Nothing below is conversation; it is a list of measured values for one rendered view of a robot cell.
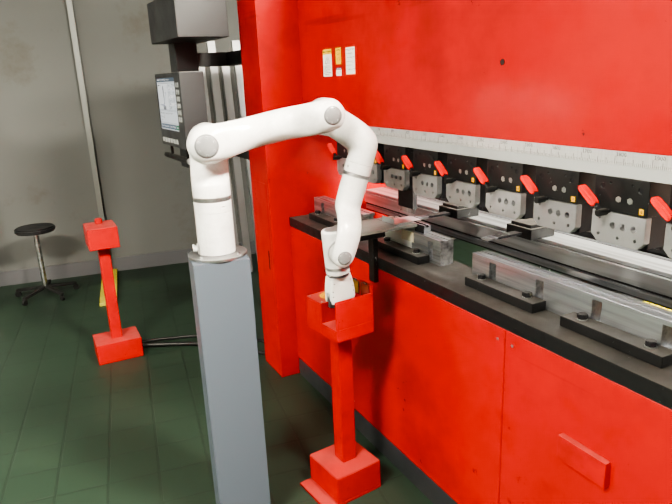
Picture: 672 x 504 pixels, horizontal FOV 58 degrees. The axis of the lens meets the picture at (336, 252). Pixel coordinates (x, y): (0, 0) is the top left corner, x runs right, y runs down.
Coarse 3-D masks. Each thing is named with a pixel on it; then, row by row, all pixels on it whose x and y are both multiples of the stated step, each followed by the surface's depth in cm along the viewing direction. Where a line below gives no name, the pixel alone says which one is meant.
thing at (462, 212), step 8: (440, 208) 249; (448, 208) 244; (456, 208) 241; (464, 208) 241; (472, 208) 242; (416, 216) 239; (424, 216) 239; (432, 216) 240; (448, 216) 245; (456, 216) 240; (464, 216) 242; (472, 216) 244
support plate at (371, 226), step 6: (390, 216) 243; (366, 222) 235; (372, 222) 235; (378, 222) 234; (384, 222) 234; (408, 222) 232; (366, 228) 226; (372, 228) 225; (378, 228) 225; (384, 228) 225; (390, 228) 224; (396, 228) 225; (402, 228) 227; (366, 234) 220
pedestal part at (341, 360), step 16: (336, 352) 222; (336, 368) 224; (352, 368) 226; (336, 384) 226; (352, 384) 227; (336, 400) 228; (352, 400) 229; (336, 416) 231; (352, 416) 231; (336, 432) 233; (352, 432) 233; (336, 448) 236; (352, 448) 234
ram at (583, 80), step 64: (320, 0) 264; (384, 0) 221; (448, 0) 189; (512, 0) 166; (576, 0) 148; (640, 0) 133; (320, 64) 274; (384, 64) 227; (448, 64) 194; (512, 64) 170; (576, 64) 151; (640, 64) 136; (448, 128) 200; (512, 128) 174; (576, 128) 154; (640, 128) 138
